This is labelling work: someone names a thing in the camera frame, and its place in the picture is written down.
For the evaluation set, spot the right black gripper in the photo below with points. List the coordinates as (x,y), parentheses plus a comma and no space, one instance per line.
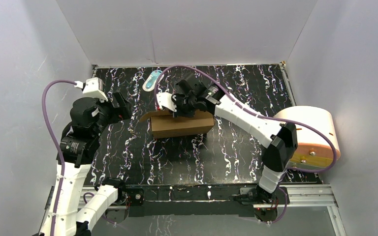
(178,113)

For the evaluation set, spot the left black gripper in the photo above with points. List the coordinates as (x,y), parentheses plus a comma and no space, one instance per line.
(116,106)

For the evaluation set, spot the brown cardboard box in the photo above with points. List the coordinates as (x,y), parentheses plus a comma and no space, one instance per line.
(164,125)

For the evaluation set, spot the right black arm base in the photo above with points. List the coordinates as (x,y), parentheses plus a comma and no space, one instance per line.
(269,208)

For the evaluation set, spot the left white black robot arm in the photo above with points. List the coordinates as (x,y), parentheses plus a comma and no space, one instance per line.
(80,141)

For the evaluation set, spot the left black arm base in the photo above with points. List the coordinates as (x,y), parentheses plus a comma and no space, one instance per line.
(115,193)

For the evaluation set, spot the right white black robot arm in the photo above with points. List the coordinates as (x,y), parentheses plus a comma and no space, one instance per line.
(278,139)

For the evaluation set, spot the teal white packaged item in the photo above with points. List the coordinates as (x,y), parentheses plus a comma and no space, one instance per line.
(151,81)

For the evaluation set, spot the large white tape roll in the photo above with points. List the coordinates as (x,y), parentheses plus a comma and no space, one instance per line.
(313,152)

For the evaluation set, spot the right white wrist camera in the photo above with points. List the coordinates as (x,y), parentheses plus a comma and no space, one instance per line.
(164,101)

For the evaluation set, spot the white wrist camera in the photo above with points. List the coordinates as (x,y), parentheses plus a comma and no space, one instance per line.
(164,101)
(93,88)

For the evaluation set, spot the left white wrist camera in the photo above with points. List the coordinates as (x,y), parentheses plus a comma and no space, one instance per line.
(93,88)

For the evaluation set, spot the aluminium frame rail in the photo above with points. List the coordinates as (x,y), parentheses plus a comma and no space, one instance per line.
(215,200)

